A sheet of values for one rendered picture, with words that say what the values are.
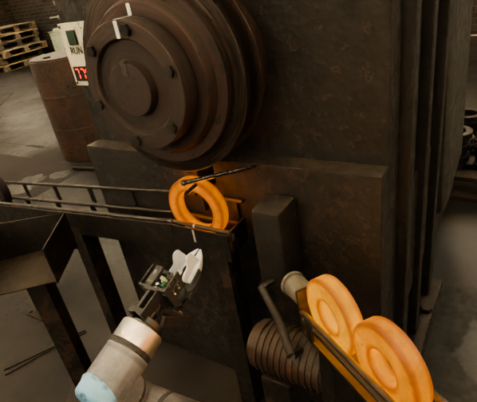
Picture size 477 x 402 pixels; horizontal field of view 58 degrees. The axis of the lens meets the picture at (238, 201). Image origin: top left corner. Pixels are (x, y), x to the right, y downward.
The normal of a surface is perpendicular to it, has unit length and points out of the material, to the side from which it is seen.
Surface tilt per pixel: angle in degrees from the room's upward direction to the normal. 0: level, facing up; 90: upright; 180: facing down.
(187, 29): 57
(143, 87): 90
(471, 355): 0
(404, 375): 90
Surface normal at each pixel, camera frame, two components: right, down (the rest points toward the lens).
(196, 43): 0.39, -0.03
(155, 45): -0.51, 0.48
